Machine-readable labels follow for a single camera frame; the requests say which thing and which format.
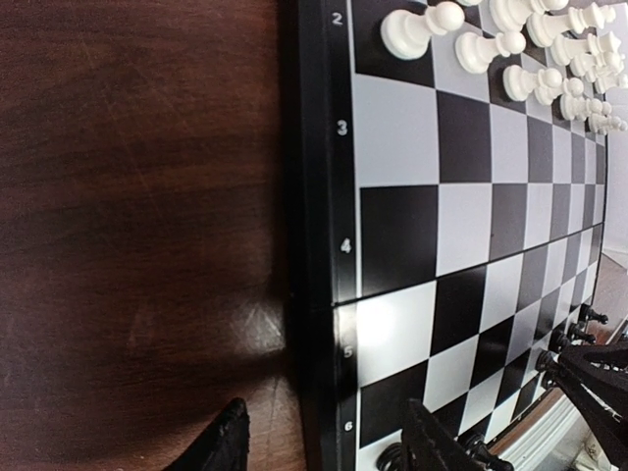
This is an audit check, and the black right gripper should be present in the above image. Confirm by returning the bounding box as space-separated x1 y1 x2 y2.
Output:
554 342 627 466

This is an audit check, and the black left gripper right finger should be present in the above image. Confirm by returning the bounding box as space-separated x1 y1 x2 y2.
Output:
400 399 513 471

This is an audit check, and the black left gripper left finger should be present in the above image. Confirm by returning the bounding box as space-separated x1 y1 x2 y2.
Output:
169 397 250 471

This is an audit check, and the black chess piece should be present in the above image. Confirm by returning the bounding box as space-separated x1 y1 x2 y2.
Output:
565 322 597 344
535 350 565 390
376 442 407 471

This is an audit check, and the black chess pawn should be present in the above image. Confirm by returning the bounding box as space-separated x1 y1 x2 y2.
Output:
579 303 608 325

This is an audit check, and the black white chess board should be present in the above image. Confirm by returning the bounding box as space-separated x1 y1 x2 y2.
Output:
280 1 627 470

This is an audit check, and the white chess pieces row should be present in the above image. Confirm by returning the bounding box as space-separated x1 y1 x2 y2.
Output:
380 1 627 137

